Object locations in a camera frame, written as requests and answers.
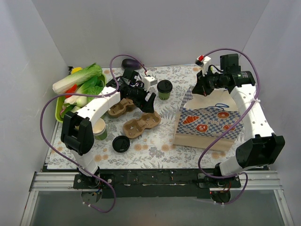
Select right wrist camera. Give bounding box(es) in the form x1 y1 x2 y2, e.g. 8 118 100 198
195 55 211 76

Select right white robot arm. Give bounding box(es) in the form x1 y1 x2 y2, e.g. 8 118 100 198
192 53 285 187

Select floral table mat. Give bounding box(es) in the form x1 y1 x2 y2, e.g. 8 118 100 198
46 65 244 170

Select yellow pepper toy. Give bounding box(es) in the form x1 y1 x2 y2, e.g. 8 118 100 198
71 67 82 74

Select checkered paper takeout bag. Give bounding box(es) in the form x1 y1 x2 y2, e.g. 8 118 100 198
174 86 240 149

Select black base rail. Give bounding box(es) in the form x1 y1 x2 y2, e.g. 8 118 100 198
73 169 242 199

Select green vegetable basket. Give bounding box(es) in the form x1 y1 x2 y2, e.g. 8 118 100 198
55 74 107 123

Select stacked green paper cups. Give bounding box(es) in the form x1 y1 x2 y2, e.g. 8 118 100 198
93 118 107 140

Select red pepper toy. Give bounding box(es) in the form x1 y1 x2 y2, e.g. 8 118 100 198
64 84 77 98

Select long white cabbage toy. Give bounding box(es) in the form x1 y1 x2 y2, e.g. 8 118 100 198
52 63 103 94

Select purple eggplant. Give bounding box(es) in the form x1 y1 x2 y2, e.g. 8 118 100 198
121 58 142 70

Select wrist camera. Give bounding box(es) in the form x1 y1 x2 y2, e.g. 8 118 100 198
142 76 158 91
195 55 211 76

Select green paper coffee cup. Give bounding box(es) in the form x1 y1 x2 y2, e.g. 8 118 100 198
158 91 171 100

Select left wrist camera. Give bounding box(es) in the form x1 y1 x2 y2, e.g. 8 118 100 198
142 76 158 91

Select cardboard cup carrier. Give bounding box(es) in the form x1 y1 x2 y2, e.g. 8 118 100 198
123 112 161 139
107 98 136 118

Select black cup lid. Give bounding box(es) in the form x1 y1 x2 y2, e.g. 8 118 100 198
112 136 130 153
157 80 173 93

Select black cup lid on mat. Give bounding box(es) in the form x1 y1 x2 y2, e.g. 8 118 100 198
112 136 130 153

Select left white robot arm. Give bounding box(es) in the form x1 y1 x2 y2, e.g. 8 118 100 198
61 69 157 188

